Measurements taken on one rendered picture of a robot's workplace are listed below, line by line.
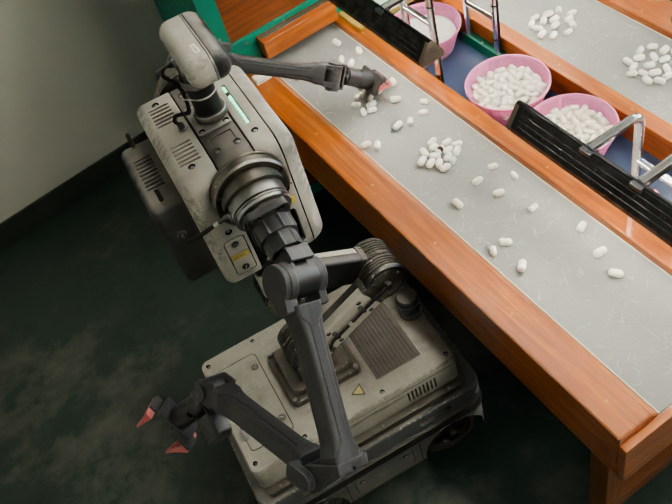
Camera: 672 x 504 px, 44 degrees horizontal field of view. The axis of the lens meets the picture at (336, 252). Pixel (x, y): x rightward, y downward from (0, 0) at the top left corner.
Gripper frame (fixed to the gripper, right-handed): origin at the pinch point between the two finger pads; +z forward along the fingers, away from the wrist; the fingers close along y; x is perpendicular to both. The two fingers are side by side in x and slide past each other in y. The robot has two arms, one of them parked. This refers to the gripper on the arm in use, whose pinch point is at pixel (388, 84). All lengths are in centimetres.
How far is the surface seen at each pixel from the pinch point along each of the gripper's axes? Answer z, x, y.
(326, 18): -2.3, -6.4, 39.2
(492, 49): 30.7, -21.2, -8.0
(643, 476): 19, 52, -131
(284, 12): -14.8, -3.1, 46.6
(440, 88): 6.8, -6.8, -15.3
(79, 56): -44, 56, 131
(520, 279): -15, 16, -87
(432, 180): -10.6, 12.2, -43.0
